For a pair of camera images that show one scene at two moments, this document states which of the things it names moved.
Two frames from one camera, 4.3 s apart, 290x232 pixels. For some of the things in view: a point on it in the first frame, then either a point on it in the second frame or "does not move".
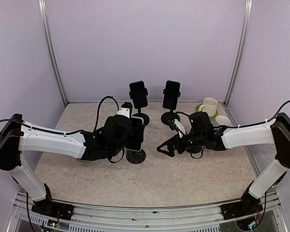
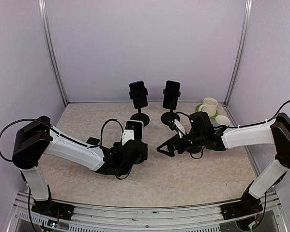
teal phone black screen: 171,94 does not move
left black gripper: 140,131 -> 144,158
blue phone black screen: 139,94 does not move
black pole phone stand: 167,117 does not move
